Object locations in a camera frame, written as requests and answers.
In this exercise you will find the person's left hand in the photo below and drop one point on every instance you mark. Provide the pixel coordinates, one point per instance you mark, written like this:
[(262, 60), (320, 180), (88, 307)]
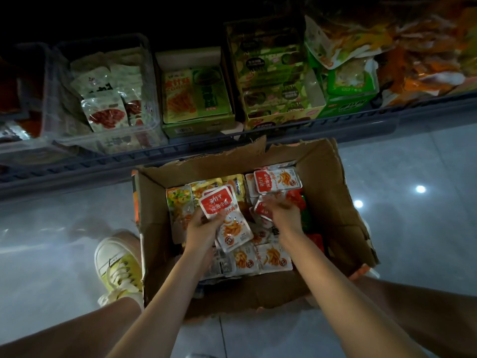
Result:
[(203, 236)]

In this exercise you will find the person's right hand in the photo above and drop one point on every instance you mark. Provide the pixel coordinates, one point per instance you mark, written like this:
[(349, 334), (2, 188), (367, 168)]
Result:
[(287, 216)]

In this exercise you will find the handful of white red-top packets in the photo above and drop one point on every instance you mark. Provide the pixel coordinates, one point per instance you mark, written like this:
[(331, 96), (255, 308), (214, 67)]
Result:
[(220, 201)]

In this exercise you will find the pile of snack packets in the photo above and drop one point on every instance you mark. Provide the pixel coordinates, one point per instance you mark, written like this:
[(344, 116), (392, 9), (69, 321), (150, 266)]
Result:
[(261, 257)]

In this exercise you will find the brown cardboard box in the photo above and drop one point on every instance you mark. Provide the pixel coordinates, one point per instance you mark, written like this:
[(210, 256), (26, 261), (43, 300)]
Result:
[(335, 190)]

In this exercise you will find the grey metal store shelf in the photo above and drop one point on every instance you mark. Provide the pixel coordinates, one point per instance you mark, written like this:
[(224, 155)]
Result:
[(74, 167)]

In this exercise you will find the person's right forearm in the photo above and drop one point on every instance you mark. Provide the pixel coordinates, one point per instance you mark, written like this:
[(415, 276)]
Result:
[(350, 302)]

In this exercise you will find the person's left forearm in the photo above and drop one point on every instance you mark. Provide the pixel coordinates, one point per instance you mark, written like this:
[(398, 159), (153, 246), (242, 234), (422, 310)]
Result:
[(164, 309)]

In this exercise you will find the person's left shoe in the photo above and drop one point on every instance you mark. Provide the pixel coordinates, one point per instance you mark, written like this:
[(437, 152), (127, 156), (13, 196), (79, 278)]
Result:
[(119, 268)]

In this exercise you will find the person's shoe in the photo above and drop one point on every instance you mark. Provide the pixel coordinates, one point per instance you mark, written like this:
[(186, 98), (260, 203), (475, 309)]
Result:
[(365, 272), (119, 268)]

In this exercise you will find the person's right shoe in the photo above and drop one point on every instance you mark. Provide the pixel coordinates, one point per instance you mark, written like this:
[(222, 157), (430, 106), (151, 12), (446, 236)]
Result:
[(365, 272)]

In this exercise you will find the person's left leg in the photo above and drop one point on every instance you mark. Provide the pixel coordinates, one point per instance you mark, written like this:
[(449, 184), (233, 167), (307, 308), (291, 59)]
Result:
[(59, 335)]

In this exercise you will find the person's leg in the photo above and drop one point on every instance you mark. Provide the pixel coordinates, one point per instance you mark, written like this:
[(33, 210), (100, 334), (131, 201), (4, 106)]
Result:
[(59, 335), (432, 317)]

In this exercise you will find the person's right leg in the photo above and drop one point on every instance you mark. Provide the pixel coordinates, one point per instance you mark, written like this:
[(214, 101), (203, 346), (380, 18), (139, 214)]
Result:
[(432, 317)]

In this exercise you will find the clear plastic tray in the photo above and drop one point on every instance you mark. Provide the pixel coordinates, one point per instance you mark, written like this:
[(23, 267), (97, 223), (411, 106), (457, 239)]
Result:
[(141, 141), (45, 152)]

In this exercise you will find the green orange display carton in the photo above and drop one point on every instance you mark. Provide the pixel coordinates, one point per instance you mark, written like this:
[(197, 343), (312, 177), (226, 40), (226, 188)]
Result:
[(195, 97)]

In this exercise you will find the green snack packets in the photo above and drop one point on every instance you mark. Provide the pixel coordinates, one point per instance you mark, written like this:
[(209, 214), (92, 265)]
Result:
[(350, 82)]

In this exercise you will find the pile of orange yellow packets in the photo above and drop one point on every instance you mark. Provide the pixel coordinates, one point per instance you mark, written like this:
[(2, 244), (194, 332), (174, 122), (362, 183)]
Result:
[(425, 48)]

